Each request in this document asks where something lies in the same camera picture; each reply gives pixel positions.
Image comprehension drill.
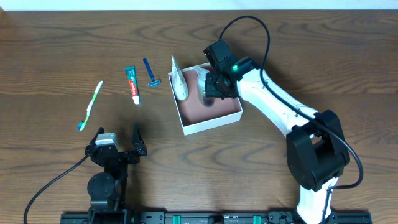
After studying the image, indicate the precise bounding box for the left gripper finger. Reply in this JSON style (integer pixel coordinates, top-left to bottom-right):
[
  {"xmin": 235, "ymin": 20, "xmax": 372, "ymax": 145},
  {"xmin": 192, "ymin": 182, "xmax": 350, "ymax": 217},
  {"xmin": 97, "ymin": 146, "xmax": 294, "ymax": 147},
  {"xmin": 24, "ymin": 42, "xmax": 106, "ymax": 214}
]
[
  {"xmin": 89, "ymin": 127, "xmax": 104, "ymax": 146},
  {"xmin": 131, "ymin": 124, "xmax": 147, "ymax": 156}
]

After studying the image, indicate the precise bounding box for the clear pump soap bottle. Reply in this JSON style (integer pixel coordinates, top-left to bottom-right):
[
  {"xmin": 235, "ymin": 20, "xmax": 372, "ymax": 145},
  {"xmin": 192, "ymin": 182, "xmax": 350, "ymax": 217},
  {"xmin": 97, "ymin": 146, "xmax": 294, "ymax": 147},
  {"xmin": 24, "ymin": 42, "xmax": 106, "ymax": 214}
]
[{"xmin": 194, "ymin": 66, "xmax": 214, "ymax": 107}]

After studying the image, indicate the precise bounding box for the white Pantene tube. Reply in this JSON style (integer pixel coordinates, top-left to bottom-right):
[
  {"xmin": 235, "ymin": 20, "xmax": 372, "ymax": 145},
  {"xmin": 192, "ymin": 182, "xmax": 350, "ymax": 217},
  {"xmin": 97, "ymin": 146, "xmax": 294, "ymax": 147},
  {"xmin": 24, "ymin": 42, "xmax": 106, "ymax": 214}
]
[{"xmin": 172, "ymin": 55, "xmax": 189, "ymax": 101}]

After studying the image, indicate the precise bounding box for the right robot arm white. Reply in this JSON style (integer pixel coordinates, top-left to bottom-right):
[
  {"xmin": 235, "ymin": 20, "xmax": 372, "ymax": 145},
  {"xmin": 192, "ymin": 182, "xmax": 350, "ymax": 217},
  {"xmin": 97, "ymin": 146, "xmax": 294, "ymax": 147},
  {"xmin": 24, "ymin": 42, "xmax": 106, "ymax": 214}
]
[{"xmin": 203, "ymin": 39, "xmax": 350, "ymax": 223}]

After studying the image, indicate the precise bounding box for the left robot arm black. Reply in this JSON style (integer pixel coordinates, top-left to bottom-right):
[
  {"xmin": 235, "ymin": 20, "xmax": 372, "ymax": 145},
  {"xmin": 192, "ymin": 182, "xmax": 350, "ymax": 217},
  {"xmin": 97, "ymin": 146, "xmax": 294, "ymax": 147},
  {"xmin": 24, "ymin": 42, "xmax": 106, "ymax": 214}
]
[{"xmin": 85, "ymin": 125, "xmax": 147, "ymax": 224}]

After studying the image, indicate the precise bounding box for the green white toothbrush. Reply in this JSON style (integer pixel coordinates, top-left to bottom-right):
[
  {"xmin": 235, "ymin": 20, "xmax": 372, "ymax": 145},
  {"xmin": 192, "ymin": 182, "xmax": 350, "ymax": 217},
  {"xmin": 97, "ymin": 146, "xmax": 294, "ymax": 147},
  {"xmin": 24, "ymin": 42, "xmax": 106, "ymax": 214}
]
[{"xmin": 77, "ymin": 80, "xmax": 103, "ymax": 131}]

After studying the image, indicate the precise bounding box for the white box pink interior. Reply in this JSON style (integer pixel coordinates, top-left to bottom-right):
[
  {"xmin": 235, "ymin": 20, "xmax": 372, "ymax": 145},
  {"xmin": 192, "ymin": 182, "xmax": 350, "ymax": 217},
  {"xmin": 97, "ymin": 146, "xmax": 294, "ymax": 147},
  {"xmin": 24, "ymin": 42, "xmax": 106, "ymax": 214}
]
[{"xmin": 173, "ymin": 67, "xmax": 243, "ymax": 135}]

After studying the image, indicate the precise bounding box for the blue disposable razor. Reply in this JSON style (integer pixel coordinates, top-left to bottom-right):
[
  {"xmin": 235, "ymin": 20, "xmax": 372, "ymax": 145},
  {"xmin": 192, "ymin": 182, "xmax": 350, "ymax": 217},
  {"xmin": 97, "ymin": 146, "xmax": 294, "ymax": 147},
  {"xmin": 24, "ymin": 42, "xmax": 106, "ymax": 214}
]
[{"xmin": 143, "ymin": 58, "xmax": 161, "ymax": 88}]

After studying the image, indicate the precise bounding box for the Colgate toothpaste tube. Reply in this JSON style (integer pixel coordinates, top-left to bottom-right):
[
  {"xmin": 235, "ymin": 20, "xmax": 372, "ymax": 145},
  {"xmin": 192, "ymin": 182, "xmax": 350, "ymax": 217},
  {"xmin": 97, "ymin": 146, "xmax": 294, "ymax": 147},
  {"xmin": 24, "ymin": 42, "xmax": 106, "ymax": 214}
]
[{"xmin": 124, "ymin": 66, "xmax": 140, "ymax": 105}]

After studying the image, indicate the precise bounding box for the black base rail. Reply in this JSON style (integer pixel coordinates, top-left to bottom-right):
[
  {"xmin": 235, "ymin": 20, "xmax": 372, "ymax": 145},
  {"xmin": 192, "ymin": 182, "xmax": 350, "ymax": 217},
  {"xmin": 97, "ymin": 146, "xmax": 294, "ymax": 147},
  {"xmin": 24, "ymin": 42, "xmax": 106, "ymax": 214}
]
[{"xmin": 60, "ymin": 210, "xmax": 373, "ymax": 224}]

